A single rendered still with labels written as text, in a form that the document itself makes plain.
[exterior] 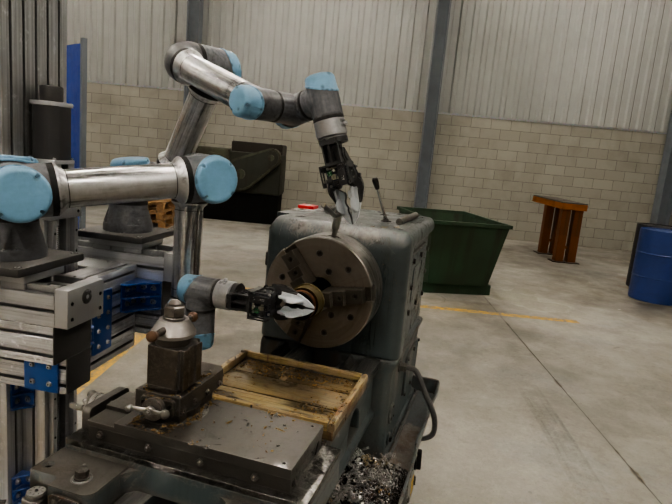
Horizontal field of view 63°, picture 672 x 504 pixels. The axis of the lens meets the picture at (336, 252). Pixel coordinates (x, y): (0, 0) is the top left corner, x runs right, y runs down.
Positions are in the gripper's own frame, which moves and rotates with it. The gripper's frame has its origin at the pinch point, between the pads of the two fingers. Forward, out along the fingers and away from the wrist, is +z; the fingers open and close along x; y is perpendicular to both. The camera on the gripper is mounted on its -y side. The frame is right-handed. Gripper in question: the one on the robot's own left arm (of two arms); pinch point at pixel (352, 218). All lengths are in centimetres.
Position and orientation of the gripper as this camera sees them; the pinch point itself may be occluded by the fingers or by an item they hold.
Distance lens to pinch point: 137.1
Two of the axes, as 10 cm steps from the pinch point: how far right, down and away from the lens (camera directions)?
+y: -2.9, 1.4, -9.5
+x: 9.3, -1.8, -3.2
